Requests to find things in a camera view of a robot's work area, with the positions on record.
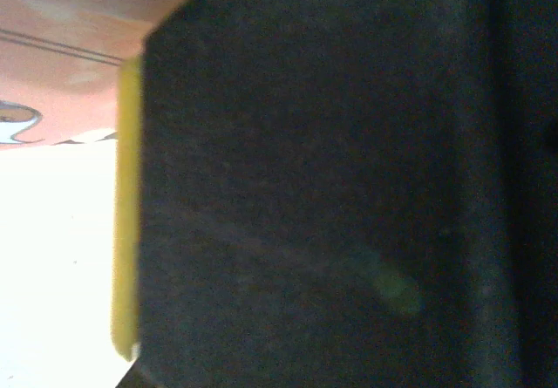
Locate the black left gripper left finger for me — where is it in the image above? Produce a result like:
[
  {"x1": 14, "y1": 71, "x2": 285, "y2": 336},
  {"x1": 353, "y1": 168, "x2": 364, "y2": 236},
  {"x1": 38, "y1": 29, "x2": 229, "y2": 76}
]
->
[{"x1": 111, "y1": 0, "x2": 502, "y2": 388}]

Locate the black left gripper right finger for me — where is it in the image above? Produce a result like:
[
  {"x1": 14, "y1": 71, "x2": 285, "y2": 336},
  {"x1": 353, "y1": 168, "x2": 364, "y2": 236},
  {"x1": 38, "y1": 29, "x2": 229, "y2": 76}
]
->
[{"x1": 461, "y1": 0, "x2": 558, "y2": 388}]

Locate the pink box with cartoon couple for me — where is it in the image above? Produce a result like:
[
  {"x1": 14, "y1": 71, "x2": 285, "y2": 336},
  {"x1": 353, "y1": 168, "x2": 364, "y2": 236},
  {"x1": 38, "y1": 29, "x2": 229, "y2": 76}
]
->
[{"x1": 0, "y1": 0, "x2": 219, "y2": 150}]

